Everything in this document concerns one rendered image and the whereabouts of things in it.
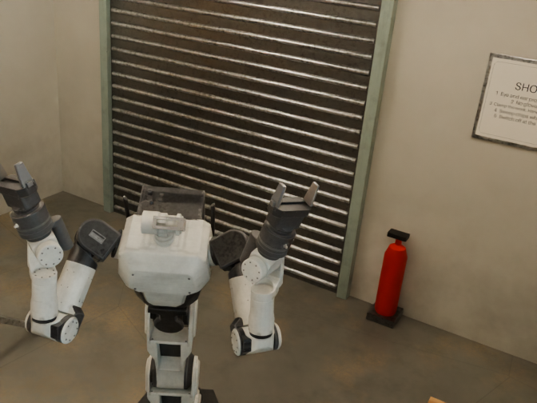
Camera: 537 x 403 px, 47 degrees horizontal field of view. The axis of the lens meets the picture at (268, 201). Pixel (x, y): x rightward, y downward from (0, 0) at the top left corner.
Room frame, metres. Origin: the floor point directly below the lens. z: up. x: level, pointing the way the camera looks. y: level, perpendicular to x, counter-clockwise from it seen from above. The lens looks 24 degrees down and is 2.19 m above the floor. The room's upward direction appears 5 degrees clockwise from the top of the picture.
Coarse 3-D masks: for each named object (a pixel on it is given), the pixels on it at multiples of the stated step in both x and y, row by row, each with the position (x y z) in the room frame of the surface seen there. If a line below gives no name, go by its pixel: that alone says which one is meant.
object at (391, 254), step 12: (396, 240) 3.31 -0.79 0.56; (396, 252) 3.27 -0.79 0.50; (384, 264) 3.29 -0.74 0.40; (396, 264) 3.25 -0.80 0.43; (384, 276) 3.27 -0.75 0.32; (396, 276) 3.25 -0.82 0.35; (384, 288) 3.26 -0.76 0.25; (396, 288) 3.25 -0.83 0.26; (384, 300) 3.26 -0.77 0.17; (396, 300) 3.27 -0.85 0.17; (372, 312) 3.29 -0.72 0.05; (384, 312) 3.25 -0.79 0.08; (396, 312) 3.31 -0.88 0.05; (384, 324) 3.22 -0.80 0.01
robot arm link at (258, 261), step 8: (256, 232) 1.46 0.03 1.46; (248, 240) 1.45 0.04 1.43; (256, 240) 1.43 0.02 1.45; (248, 248) 1.45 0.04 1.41; (256, 248) 1.44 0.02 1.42; (264, 248) 1.39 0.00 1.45; (248, 256) 1.45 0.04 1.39; (256, 256) 1.41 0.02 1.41; (264, 256) 1.40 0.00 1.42; (272, 256) 1.39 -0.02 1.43; (280, 256) 1.40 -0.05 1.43; (248, 264) 1.39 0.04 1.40; (256, 264) 1.38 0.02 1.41; (264, 264) 1.39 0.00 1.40; (272, 264) 1.40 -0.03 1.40; (248, 272) 1.39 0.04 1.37; (256, 272) 1.38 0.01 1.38; (264, 272) 1.38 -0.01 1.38; (248, 280) 1.39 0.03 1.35; (256, 280) 1.38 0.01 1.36
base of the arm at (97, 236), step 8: (88, 224) 1.59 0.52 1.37; (96, 224) 1.59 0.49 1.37; (104, 224) 1.60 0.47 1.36; (80, 232) 1.57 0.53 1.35; (88, 232) 1.57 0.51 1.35; (96, 232) 1.58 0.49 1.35; (104, 232) 1.59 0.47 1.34; (112, 232) 1.60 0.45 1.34; (80, 240) 1.55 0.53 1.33; (88, 240) 1.56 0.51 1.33; (96, 240) 1.57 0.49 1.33; (104, 240) 1.58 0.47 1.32; (112, 240) 1.58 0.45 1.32; (88, 248) 1.55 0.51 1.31; (96, 248) 1.56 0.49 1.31; (104, 248) 1.56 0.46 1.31; (112, 248) 1.58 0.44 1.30; (96, 256) 1.55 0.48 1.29; (104, 256) 1.55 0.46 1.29
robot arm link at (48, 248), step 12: (60, 216) 1.44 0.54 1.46; (48, 228) 1.39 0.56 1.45; (60, 228) 1.43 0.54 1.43; (36, 240) 1.38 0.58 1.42; (48, 240) 1.39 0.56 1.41; (60, 240) 1.43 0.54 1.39; (36, 252) 1.36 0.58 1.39; (48, 252) 1.36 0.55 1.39; (60, 252) 1.38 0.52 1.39; (48, 264) 1.36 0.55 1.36
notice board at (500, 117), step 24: (504, 72) 3.23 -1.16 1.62; (528, 72) 3.18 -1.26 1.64; (480, 96) 3.27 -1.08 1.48; (504, 96) 3.22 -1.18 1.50; (528, 96) 3.16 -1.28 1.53; (480, 120) 3.26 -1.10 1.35; (504, 120) 3.20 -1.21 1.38; (528, 120) 3.15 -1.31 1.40; (504, 144) 3.19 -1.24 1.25; (528, 144) 3.13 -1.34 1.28
